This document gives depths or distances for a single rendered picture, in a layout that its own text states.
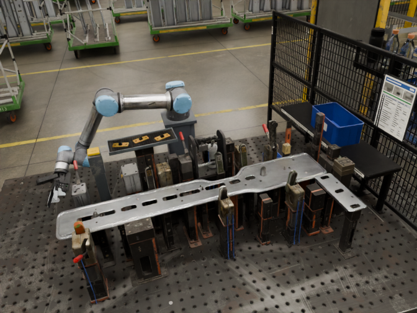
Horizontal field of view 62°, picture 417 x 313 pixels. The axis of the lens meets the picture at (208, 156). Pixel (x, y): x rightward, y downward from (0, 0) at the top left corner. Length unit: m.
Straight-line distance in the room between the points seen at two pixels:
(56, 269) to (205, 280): 0.76
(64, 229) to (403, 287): 1.56
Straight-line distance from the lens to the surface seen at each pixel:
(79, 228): 1.59
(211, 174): 1.94
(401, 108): 1.99
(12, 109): 5.38
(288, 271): 1.81
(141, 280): 1.80
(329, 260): 1.90
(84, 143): 2.25
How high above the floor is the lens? 2.10
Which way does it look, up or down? 33 degrees down
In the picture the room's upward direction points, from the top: 3 degrees counter-clockwise
